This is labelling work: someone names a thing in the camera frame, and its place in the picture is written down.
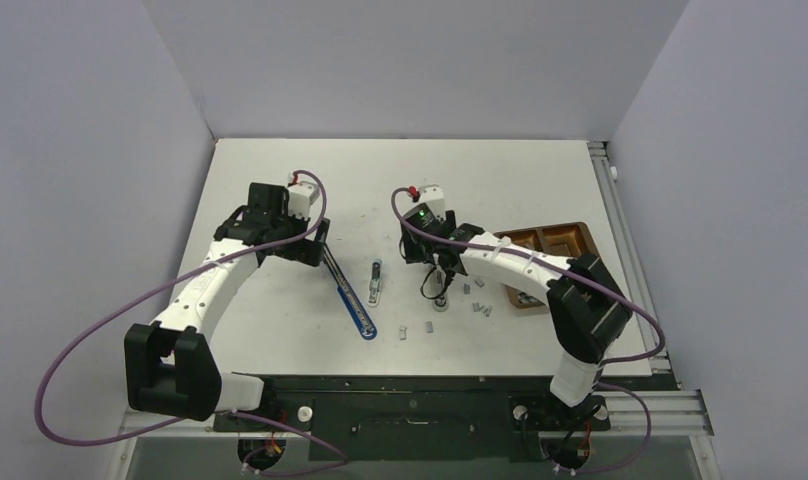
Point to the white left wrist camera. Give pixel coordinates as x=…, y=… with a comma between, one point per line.
x=301, y=197

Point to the aluminium frame rail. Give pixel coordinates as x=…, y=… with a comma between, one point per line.
x=288, y=320

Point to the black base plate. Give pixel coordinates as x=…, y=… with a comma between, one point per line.
x=446, y=418

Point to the blue stapler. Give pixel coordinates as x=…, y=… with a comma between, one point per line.
x=357, y=312

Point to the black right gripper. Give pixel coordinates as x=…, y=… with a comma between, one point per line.
x=416, y=255

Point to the silver black stapler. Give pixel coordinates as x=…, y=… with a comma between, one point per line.
x=440, y=304

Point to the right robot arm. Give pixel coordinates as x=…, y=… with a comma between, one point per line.
x=581, y=294

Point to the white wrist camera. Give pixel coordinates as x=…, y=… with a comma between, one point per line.
x=301, y=197
x=433, y=197

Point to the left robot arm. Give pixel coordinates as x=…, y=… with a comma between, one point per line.
x=170, y=368

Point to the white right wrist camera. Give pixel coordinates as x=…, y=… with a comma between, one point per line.
x=433, y=197

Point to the brown plastic divided tray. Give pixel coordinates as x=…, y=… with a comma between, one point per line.
x=565, y=240

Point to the light blue staple box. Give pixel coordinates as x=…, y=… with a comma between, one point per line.
x=375, y=283

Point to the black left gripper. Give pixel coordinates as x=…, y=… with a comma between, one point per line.
x=306, y=251

